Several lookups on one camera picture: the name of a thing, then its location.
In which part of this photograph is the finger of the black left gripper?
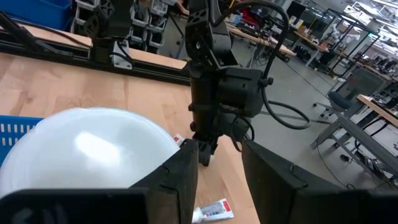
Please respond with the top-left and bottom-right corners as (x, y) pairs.
(197, 138), (218, 167)

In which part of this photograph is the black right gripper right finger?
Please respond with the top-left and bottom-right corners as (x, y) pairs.
(242, 140), (398, 224)

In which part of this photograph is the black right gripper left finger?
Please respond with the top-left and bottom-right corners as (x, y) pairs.
(0, 138), (200, 224)

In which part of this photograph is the white toothpaste tube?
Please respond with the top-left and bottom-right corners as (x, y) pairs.
(192, 198), (234, 224)
(173, 133), (187, 147)

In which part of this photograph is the wooden workbench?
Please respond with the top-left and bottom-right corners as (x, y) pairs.
(225, 17), (298, 58)
(294, 29), (330, 68)

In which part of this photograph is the disinfecting wipes canister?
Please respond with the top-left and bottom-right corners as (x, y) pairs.
(0, 107), (182, 198)

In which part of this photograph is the grey office chair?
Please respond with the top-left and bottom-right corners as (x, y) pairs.
(312, 67), (388, 121)

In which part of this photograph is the grey storage bin rack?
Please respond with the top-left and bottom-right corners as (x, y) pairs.
(70, 0), (170, 54)

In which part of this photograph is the wooden desk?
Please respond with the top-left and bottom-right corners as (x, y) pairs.
(356, 94), (398, 128)

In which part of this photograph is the blue slotted plastic basket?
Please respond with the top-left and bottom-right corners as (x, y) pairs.
(0, 114), (44, 166)

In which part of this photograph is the large blue storage bin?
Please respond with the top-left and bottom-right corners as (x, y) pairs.
(0, 0), (74, 32)

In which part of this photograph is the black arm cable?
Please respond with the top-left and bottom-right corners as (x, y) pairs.
(217, 0), (312, 153)

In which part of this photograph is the black aluminium frame rail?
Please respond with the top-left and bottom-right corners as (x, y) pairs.
(0, 11), (195, 86)

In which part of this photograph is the grey metal bench frame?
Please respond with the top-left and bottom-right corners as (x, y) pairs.
(310, 113), (398, 189)

